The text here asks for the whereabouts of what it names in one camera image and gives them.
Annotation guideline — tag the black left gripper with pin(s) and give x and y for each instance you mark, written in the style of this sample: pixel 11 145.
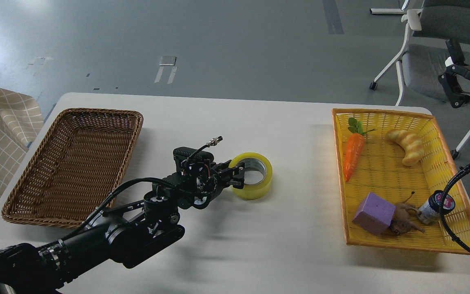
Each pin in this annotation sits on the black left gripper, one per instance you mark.
pixel 223 175

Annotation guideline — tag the yellow tape roll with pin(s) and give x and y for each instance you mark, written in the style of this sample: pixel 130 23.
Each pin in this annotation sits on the yellow tape roll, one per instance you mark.
pixel 257 175

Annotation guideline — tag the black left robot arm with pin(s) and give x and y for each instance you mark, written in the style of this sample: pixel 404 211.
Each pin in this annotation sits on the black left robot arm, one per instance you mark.
pixel 136 221

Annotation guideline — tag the grey office chair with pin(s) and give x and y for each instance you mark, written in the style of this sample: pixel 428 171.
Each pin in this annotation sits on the grey office chair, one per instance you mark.
pixel 431 60

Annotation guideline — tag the toy bread croissant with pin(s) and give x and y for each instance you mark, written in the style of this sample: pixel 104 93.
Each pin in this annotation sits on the toy bread croissant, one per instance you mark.
pixel 410 142

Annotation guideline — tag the yellow plastic basket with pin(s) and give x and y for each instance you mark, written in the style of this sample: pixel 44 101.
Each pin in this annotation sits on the yellow plastic basket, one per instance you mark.
pixel 380 170

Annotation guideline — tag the orange toy carrot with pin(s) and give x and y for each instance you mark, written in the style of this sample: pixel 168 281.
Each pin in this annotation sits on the orange toy carrot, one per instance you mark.
pixel 354 147

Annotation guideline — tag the purple foam block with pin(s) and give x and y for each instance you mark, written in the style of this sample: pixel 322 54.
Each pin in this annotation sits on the purple foam block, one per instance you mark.
pixel 374 214

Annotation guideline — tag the small black-lidded jar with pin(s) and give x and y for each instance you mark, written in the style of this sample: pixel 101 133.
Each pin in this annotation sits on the small black-lidded jar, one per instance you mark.
pixel 428 213

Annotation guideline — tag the brown wicker basket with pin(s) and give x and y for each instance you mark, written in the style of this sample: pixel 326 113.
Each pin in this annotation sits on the brown wicker basket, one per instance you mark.
pixel 81 159

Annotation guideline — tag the brown toy ginger root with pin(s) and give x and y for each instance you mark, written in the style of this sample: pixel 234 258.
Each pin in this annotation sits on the brown toy ginger root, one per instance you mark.
pixel 401 222

